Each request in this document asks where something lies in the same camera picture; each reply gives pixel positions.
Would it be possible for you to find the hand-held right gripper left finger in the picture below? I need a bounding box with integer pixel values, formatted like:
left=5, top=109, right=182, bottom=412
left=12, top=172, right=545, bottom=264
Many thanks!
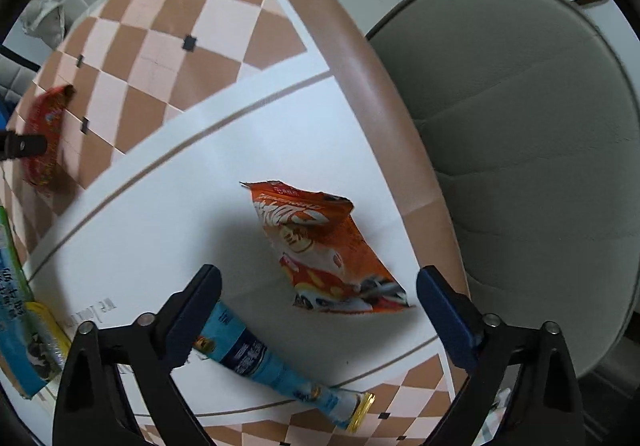
left=52, top=264, right=223, bottom=446

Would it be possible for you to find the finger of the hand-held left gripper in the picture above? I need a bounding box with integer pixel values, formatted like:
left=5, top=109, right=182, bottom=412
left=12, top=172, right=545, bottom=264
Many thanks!
left=0, top=130, right=47, bottom=162

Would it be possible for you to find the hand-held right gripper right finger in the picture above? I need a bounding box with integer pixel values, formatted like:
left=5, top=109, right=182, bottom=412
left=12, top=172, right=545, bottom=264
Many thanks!
left=416, top=266, right=586, bottom=446

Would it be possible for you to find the red snack packet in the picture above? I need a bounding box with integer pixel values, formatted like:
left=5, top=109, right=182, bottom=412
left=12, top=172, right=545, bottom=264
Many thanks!
left=20, top=85, right=76, bottom=188

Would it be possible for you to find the orange snack packet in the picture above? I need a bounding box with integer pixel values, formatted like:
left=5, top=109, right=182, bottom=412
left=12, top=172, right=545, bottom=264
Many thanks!
left=239, top=180, right=417, bottom=316

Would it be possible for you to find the blue snack tube packet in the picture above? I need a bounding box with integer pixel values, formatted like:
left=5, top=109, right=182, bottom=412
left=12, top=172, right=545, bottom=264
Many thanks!
left=191, top=300, right=376, bottom=434

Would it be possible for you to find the yellow snack packet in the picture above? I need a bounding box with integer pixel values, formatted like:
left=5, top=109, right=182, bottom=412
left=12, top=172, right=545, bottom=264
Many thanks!
left=24, top=302, right=72, bottom=383

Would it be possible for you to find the green and blue snack packet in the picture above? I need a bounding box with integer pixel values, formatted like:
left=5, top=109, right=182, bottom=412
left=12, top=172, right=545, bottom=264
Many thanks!
left=0, top=206, right=51, bottom=399

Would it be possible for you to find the checkered table mat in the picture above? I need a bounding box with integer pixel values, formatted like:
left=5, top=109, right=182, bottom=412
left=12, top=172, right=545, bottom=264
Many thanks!
left=0, top=0, right=473, bottom=446

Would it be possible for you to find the grey cushioned chair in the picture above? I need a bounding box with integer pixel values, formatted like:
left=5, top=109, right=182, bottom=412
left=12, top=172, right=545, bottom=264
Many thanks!
left=365, top=0, right=640, bottom=377

